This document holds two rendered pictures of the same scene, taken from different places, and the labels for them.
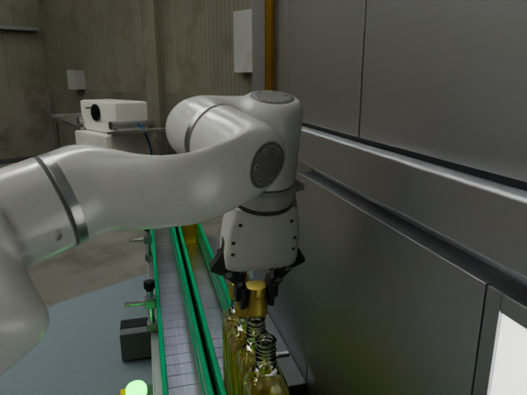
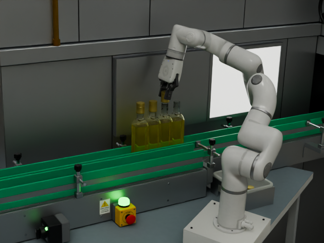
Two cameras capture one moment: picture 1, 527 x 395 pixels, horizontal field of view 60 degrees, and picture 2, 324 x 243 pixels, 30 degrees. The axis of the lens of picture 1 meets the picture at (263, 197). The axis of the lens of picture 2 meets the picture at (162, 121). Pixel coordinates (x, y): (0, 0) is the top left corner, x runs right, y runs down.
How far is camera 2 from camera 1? 2.68 m
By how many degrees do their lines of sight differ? 100
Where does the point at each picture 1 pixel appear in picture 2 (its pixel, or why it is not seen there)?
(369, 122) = (155, 29)
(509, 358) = (215, 60)
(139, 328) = (59, 216)
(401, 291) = (188, 66)
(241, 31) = not seen: outside the picture
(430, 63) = (181, 10)
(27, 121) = not seen: outside the picture
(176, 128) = (202, 37)
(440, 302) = (200, 60)
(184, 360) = not seen: hidden behind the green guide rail
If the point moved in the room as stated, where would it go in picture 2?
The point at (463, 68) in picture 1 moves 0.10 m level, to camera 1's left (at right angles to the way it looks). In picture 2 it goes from (190, 11) to (198, 15)
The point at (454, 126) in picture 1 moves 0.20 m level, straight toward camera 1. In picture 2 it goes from (189, 24) to (235, 26)
